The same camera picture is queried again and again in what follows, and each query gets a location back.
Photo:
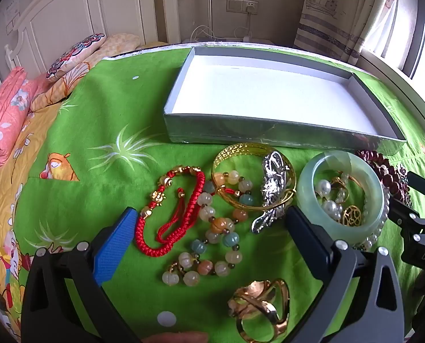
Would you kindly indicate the beige wall outlet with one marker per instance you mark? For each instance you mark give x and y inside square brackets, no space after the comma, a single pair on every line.
[235,5]

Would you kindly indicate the green printed cloth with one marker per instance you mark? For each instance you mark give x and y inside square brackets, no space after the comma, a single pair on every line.
[119,114]

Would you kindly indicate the white wooden headboard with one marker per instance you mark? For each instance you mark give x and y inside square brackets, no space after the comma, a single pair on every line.
[73,7]

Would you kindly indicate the embroidered pillow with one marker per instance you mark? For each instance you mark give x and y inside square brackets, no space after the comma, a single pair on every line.
[76,53]

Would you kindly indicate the yellow floral pillow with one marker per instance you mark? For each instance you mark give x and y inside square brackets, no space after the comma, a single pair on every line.
[119,43]

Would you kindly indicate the grey cardboard box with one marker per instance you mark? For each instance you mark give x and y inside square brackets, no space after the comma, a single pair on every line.
[269,89]

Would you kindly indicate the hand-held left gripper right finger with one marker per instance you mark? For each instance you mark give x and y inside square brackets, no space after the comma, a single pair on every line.
[305,234]

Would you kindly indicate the gold openwork pendant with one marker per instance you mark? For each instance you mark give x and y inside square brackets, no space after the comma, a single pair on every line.
[352,216]

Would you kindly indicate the silver brooch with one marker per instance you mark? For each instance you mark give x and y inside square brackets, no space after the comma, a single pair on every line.
[273,185]

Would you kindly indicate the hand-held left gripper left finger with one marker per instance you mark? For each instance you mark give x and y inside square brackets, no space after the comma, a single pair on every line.
[114,248]

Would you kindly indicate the printed curtain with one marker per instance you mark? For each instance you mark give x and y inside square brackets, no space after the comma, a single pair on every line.
[341,14]

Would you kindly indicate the pale green jade bangle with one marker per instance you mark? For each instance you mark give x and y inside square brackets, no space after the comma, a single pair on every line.
[307,189]

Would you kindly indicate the gold bangle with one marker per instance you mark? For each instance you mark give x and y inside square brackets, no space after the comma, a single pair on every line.
[241,149]

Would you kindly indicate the person's left hand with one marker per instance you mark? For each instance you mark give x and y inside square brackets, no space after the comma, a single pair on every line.
[180,338]

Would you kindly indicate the yellow printed bed sheet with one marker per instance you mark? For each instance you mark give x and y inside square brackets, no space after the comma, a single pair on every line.
[12,185]

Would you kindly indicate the pink floral quilt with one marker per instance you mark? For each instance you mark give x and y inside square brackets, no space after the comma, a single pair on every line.
[5,114]

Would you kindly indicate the white pearl strand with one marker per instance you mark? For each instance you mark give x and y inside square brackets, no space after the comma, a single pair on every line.
[323,185]

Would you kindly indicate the thin white pole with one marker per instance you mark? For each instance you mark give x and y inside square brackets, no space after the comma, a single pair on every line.
[210,0]

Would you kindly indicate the gold linked rings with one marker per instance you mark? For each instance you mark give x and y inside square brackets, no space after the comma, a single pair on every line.
[266,307]

